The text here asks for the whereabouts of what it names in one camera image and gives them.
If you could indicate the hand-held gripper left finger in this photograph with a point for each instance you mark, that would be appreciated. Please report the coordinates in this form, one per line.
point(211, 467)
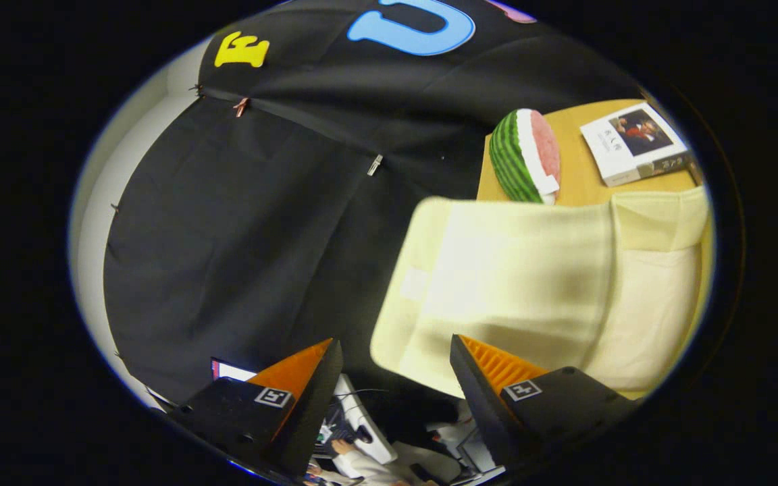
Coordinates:
point(315, 412)

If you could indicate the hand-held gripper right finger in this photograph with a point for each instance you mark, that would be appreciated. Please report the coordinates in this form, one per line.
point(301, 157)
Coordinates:
point(480, 405)

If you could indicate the cream fabric storage box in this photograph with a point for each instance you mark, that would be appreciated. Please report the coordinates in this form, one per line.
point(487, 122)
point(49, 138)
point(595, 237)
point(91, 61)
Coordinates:
point(510, 270)

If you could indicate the white laptop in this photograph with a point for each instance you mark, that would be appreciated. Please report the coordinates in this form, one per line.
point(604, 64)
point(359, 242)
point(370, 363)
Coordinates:
point(362, 418)

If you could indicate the lit display screen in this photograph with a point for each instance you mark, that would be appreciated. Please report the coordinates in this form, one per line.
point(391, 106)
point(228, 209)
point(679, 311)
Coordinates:
point(230, 370)

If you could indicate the watermelon slice toy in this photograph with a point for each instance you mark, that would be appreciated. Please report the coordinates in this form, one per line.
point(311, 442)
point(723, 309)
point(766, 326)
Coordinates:
point(517, 158)

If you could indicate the small silver clip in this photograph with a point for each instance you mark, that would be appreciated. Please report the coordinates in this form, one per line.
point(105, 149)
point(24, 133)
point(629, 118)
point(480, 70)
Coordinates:
point(375, 165)

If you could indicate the white portrait cover book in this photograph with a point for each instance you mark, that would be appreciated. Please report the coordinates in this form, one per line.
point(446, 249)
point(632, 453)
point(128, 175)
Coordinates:
point(625, 145)

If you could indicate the small pink clip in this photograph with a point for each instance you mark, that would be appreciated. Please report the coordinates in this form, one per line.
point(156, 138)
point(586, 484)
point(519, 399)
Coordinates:
point(242, 106)

